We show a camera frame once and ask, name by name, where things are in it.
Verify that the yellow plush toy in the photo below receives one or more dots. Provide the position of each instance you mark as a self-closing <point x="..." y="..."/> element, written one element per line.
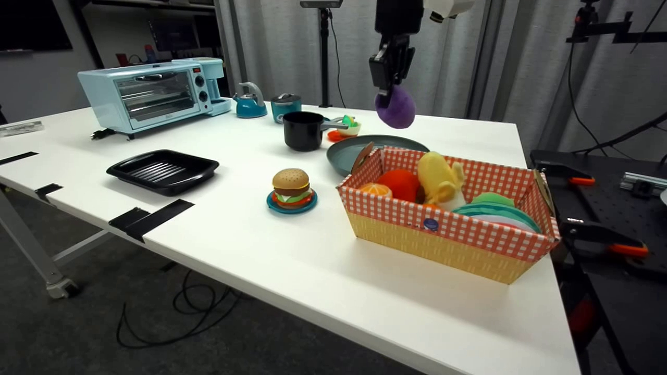
<point x="438" y="177"/>

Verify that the teal toy kettle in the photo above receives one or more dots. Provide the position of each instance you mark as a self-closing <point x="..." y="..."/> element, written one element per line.
<point x="248" y="100"/>

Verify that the light blue toaster oven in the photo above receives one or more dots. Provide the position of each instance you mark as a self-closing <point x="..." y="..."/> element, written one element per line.
<point x="152" y="94"/>

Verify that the grey device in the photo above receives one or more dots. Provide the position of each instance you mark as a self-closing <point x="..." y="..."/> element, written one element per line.
<point x="645" y="184"/>

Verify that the black pot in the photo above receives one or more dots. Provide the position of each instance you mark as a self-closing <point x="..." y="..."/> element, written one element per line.
<point x="303" y="132"/>

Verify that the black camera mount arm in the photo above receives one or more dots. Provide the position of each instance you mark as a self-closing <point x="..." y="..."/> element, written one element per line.
<point x="598" y="28"/>

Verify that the small teal saucer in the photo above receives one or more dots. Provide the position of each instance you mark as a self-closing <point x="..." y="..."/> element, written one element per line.
<point x="305" y="205"/>

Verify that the black side table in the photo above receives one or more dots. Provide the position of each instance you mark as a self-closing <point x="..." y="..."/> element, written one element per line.
<point x="617" y="278"/>

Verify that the teal toy canister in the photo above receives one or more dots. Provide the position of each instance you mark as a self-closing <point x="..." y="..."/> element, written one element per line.
<point x="285" y="104"/>

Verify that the black tripod stand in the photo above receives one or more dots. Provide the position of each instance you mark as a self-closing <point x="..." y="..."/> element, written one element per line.
<point x="323" y="48"/>

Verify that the red plush toy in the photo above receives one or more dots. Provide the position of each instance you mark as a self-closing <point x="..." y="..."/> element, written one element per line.
<point x="401" y="184"/>

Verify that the white flat object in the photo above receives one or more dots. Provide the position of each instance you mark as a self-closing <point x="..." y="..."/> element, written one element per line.
<point x="20" y="127"/>

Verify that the green and orange toy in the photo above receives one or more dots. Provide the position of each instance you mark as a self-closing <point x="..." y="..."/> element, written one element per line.
<point x="344" y="127"/>

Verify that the small orange toy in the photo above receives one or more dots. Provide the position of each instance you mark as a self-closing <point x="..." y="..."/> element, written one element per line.
<point x="375" y="190"/>

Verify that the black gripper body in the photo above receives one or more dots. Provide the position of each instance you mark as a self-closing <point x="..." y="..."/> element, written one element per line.
<point x="390" y="57"/>

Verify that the dark wall monitor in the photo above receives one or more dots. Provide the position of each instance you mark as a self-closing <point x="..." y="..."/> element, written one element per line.
<point x="31" y="23"/>

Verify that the wide black tape strip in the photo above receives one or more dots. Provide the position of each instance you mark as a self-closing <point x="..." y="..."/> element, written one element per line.
<point x="149" y="217"/>

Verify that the grey plate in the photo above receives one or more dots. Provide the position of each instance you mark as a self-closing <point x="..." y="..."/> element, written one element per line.
<point x="346" y="155"/>

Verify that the purple plush toy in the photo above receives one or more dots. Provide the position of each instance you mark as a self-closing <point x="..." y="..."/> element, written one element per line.
<point x="396" y="108"/>

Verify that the grey curtain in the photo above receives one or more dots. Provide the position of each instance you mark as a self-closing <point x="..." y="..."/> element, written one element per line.
<point x="487" y="62"/>

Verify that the black baking tray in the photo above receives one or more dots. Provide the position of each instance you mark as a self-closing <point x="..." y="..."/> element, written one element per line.
<point x="163" y="168"/>

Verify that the toy burger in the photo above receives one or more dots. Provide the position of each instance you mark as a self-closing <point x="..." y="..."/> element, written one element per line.
<point x="290" y="186"/>

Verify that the green plush toy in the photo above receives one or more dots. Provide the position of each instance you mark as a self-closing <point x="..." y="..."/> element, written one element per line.
<point x="492" y="198"/>

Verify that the white table leg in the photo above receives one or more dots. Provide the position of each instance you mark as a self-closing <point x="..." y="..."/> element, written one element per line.
<point x="31" y="253"/>

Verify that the orange checkered cardboard basket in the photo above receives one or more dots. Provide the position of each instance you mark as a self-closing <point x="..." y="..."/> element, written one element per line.
<point x="445" y="241"/>

